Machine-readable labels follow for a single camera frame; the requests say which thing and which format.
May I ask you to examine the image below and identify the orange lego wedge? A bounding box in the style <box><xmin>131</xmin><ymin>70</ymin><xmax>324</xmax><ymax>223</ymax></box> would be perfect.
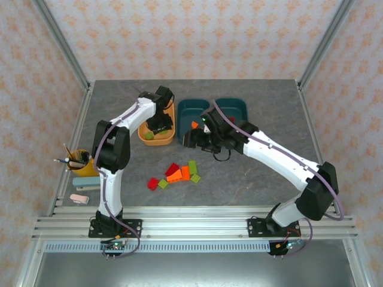
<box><xmin>166</xmin><ymin>169</ymin><xmax>183</xmax><ymax>184</ymax></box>

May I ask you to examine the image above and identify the orange plastic container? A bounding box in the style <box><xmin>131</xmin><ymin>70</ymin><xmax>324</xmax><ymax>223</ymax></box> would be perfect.
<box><xmin>137</xmin><ymin>100</ymin><xmax>177</xmax><ymax>146</ymax></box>

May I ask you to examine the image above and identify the teal plastic container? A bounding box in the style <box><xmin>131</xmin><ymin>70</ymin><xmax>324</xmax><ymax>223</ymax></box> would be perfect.
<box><xmin>175</xmin><ymin>99</ymin><xmax>211</xmax><ymax>147</ymax></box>
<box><xmin>214</xmin><ymin>97</ymin><xmax>249</xmax><ymax>132</ymax></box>

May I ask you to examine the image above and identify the yellow pencil cup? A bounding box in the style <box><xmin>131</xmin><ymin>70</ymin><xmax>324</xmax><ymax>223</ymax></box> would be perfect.
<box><xmin>67</xmin><ymin>148</ymin><xmax>99</xmax><ymax>178</ymax></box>

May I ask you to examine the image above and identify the light blue stapler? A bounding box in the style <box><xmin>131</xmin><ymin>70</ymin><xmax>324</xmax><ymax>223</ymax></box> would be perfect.
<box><xmin>72</xmin><ymin>176</ymin><xmax>101</xmax><ymax>192</ymax></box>

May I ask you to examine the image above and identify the pink eraser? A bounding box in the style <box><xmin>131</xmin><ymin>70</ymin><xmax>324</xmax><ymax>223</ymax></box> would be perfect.
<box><xmin>69</xmin><ymin>194</ymin><xmax>90</xmax><ymax>205</ymax></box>

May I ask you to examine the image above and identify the black right gripper cable loop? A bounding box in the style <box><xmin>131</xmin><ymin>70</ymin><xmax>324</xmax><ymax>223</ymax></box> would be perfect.
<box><xmin>211</xmin><ymin>147</ymin><xmax>232</xmax><ymax>163</ymax></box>

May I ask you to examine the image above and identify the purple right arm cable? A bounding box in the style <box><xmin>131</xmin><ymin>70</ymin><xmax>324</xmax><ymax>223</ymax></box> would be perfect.
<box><xmin>211</xmin><ymin>100</ymin><xmax>345</xmax><ymax>258</ymax></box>

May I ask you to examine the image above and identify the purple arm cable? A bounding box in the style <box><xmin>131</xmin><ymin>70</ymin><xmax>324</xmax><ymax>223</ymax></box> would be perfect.
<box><xmin>94</xmin><ymin>101</ymin><xmax>141</xmax><ymax>259</ymax></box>
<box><xmin>211</xmin><ymin>100</ymin><xmax>345</xmax><ymax>258</ymax></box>

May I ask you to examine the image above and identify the aluminium mounting rail beam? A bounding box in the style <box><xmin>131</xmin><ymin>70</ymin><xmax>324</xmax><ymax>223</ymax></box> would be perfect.
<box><xmin>31</xmin><ymin>205</ymin><xmax>359</xmax><ymax>241</ymax></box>

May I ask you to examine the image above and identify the aluminium table side rail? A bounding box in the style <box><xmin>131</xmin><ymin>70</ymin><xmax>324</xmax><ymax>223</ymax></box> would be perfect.
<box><xmin>47</xmin><ymin>82</ymin><xmax>95</xmax><ymax>216</ymax></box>
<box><xmin>296</xmin><ymin>80</ymin><xmax>345</xmax><ymax>216</ymax></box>

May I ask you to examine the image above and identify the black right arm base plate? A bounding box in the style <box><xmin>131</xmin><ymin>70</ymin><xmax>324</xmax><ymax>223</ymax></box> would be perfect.
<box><xmin>247</xmin><ymin>217</ymin><xmax>301</xmax><ymax>239</ymax></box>

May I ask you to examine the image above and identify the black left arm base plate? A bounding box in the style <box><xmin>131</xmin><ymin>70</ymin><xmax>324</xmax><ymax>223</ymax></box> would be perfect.
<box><xmin>87</xmin><ymin>218</ymin><xmax>143</xmax><ymax>239</ymax></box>

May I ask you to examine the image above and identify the slotted grey cable duct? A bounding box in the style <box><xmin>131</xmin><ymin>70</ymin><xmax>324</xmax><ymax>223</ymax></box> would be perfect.
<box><xmin>44</xmin><ymin>241</ymin><xmax>272</xmax><ymax>254</ymax></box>

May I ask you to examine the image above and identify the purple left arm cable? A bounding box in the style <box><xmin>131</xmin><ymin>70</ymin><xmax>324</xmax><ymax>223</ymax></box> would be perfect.
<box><xmin>94</xmin><ymin>101</ymin><xmax>141</xmax><ymax>259</ymax></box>

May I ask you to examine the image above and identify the aluminium frame post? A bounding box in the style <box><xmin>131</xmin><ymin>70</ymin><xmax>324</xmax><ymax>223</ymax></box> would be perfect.
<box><xmin>297</xmin><ymin>0</ymin><xmax>351</xmax><ymax>91</ymax></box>
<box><xmin>31</xmin><ymin>0</ymin><xmax>91</xmax><ymax>91</ymax></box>

